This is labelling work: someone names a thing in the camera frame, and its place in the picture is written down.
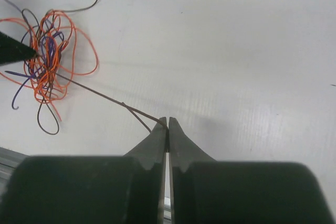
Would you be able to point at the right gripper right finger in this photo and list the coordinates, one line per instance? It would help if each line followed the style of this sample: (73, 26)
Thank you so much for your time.
(204, 190)

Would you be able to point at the aluminium mounting rail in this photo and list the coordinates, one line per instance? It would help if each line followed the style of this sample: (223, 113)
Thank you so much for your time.
(9, 160)

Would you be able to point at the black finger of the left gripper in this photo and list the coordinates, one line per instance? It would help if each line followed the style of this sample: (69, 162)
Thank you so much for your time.
(12, 51)

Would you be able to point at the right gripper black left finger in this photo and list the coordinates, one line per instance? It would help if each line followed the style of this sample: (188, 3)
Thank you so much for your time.
(90, 189)

